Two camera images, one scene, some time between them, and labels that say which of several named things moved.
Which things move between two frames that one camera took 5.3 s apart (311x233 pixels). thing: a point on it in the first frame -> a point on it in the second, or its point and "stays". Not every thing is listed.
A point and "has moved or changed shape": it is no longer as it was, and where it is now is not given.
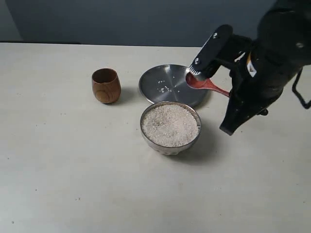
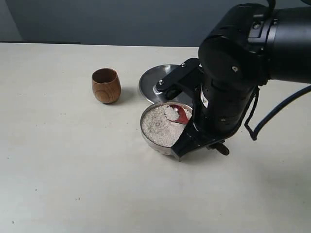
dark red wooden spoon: x=207 y=84 has moved or changed shape
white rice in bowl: x=170 y=125 stays
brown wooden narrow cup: x=106 y=85 stays
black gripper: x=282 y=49 -> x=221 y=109
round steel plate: x=168 y=83 stays
